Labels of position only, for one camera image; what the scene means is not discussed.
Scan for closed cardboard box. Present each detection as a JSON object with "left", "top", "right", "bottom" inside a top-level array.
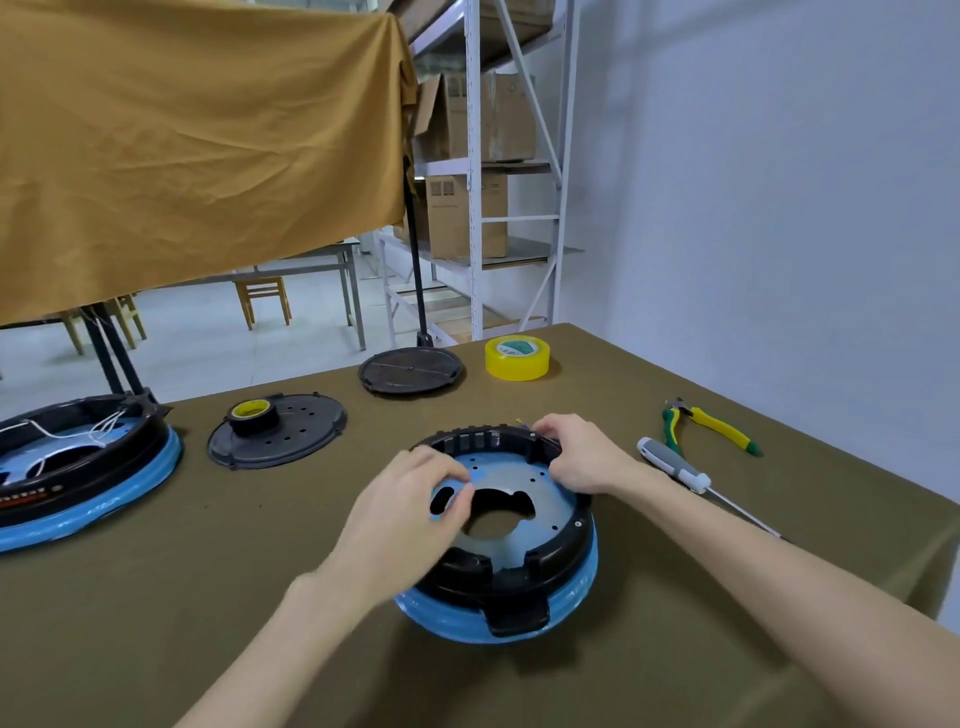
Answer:
[{"left": 393, "top": 171, "right": 510, "bottom": 262}]

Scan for wooden chair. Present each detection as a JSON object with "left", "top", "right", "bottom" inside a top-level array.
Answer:
[
  {"left": 54, "top": 308, "right": 88, "bottom": 357},
  {"left": 234, "top": 275, "right": 294, "bottom": 332},
  {"left": 103, "top": 293, "right": 149, "bottom": 351}
]

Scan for green yellow pliers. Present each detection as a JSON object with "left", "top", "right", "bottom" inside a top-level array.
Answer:
[{"left": 661, "top": 398, "right": 764, "bottom": 459}]

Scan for white wires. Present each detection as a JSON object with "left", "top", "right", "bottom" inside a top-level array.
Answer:
[{"left": 6, "top": 408, "right": 130, "bottom": 481}]

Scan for mustard yellow hanging cloth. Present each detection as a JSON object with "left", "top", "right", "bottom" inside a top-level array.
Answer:
[{"left": 0, "top": 0, "right": 420, "bottom": 328}]

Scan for black cooker base with wires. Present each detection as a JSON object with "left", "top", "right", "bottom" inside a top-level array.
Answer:
[{"left": 0, "top": 393, "right": 184, "bottom": 555}]

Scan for person's right hand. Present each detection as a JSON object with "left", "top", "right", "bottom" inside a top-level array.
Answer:
[{"left": 531, "top": 413, "right": 644, "bottom": 498}]

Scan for brown board on rack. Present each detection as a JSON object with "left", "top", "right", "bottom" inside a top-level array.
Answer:
[{"left": 388, "top": 0, "right": 558, "bottom": 70}]

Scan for white metal shelf rack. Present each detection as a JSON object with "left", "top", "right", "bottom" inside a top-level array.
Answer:
[{"left": 377, "top": 0, "right": 585, "bottom": 348}]

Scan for open cardboard box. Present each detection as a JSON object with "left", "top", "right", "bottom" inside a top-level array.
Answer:
[{"left": 411, "top": 70, "right": 538, "bottom": 165}]

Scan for grey white screwdriver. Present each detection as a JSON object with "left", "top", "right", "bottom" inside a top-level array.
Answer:
[{"left": 636, "top": 436, "right": 790, "bottom": 543}]

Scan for flat brown cardboard sheet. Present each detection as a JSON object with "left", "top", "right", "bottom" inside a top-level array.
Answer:
[{"left": 441, "top": 309, "right": 522, "bottom": 345}]

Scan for person's right forearm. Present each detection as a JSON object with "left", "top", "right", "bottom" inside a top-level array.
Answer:
[{"left": 603, "top": 459, "right": 960, "bottom": 728}]

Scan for black tripod legs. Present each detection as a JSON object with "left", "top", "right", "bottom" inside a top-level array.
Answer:
[{"left": 79, "top": 303, "right": 154, "bottom": 400}]

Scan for olive green table cloth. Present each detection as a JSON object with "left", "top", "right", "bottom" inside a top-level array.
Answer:
[{"left": 0, "top": 322, "right": 960, "bottom": 728}]

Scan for black round perforated cover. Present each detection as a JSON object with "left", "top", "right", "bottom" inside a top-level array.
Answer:
[{"left": 207, "top": 392, "right": 349, "bottom": 472}]

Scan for black round stand base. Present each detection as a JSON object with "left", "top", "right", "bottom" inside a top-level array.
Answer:
[{"left": 357, "top": 345, "right": 467, "bottom": 398}]

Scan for black stand pole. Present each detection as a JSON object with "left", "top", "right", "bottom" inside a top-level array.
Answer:
[{"left": 402, "top": 153, "right": 437, "bottom": 351}]

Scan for black cooker base blue wrap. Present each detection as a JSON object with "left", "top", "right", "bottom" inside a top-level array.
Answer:
[{"left": 393, "top": 423, "right": 600, "bottom": 646}]

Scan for small black yellow tape roll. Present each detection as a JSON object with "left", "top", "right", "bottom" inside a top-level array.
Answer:
[{"left": 228, "top": 399, "right": 276, "bottom": 438}]

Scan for person's left forearm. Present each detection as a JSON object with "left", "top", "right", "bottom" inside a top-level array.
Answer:
[{"left": 174, "top": 568, "right": 363, "bottom": 728}]

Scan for person's left hand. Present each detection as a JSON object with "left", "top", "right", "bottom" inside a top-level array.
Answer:
[{"left": 328, "top": 445, "right": 476, "bottom": 610}]

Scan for grey metal table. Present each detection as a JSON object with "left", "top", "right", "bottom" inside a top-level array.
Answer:
[{"left": 148, "top": 239, "right": 368, "bottom": 353}]

